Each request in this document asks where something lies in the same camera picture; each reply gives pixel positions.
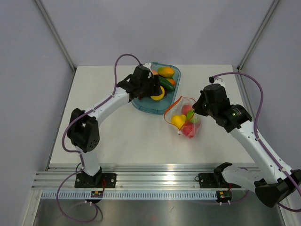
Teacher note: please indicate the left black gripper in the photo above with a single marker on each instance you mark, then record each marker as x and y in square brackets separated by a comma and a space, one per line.
[156, 88]

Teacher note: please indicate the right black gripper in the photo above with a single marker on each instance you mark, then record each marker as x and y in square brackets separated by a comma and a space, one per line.
[197, 106]

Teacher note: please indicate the yellow lemon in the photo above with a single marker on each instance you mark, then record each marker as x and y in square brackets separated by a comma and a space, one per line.
[178, 120]
[159, 97]

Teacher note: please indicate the green cucumber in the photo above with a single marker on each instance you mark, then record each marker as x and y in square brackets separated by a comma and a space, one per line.
[166, 84]

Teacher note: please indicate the green guava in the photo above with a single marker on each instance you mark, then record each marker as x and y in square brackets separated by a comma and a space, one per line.
[191, 117]

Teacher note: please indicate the pink peach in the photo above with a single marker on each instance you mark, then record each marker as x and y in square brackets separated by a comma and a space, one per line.
[185, 109]

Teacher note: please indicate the clear zip top bag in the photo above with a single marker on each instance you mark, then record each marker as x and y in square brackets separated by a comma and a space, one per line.
[175, 108]

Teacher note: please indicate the red apple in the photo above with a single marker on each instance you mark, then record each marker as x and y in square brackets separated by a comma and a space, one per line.
[188, 130]

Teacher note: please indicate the yellow lemon front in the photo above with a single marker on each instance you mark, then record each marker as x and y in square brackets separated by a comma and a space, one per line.
[178, 120]

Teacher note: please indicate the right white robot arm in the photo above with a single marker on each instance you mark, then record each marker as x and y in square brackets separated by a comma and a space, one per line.
[273, 183]

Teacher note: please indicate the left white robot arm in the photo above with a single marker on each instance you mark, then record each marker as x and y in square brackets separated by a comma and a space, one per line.
[83, 129]

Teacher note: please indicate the dark grapes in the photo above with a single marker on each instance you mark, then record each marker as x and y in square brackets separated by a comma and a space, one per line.
[141, 97]

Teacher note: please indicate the teal plastic fruit basket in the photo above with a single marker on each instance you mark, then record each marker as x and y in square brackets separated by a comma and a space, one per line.
[158, 107]

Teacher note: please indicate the orange yellow mango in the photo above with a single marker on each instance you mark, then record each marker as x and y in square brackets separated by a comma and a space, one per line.
[166, 72]

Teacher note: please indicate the right control board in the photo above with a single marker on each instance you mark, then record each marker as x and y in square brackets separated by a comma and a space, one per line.
[224, 196]

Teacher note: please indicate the control board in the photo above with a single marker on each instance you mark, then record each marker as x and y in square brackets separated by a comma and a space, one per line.
[224, 196]
[97, 194]

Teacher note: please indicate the left control board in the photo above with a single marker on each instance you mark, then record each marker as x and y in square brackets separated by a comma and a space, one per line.
[97, 194]

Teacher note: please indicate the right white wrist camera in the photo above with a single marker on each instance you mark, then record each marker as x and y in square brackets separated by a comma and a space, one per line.
[216, 80]

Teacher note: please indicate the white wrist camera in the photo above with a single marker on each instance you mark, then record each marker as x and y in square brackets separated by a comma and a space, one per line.
[147, 65]
[216, 80]

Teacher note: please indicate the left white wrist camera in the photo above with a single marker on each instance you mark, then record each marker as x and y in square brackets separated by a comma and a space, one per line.
[147, 65]

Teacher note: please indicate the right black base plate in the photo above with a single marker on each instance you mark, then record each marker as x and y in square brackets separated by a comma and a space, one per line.
[207, 180]

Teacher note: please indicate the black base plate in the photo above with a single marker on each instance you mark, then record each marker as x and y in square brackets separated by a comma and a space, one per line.
[207, 180]
[103, 180]

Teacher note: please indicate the right aluminium frame post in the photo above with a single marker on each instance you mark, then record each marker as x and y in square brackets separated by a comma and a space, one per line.
[259, 32]

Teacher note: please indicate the aluminium frame post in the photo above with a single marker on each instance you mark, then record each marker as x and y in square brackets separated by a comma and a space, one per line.
[259, 32]
[51, 26]

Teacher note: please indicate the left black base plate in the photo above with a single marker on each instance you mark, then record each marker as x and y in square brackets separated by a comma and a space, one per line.
[103, 180]

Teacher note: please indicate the aluminium mounting rail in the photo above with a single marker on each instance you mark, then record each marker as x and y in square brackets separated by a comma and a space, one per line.
[132, 176]

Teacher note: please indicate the left aluminium frame post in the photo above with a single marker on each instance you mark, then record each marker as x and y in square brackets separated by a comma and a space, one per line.
[51, 26]

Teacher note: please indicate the white slotted cable duct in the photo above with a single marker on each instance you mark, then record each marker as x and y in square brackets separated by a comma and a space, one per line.
[131, 195]

